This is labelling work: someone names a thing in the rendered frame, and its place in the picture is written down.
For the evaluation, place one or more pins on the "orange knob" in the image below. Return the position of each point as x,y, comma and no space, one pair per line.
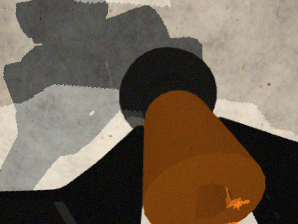
195,171

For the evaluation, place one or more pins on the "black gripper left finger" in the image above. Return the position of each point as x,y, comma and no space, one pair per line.
109,192

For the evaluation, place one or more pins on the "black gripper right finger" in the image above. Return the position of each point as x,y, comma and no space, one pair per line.
278,158

